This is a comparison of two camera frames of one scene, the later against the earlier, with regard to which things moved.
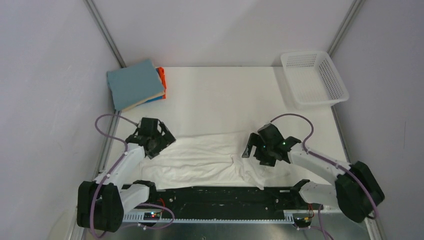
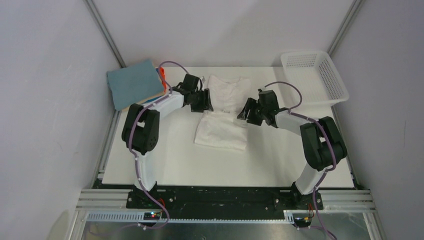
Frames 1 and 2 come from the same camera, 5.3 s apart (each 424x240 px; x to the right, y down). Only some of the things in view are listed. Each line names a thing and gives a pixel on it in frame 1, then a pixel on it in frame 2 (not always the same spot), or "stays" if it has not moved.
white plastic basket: (313, 79) stays
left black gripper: (166, 139) → (205, 103)
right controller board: (303, 222) stays
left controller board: (151, 216) stays
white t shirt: (210, 159) → (221, 127)
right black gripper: (269, 161) → (250, 102)
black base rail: (229, 203) stays
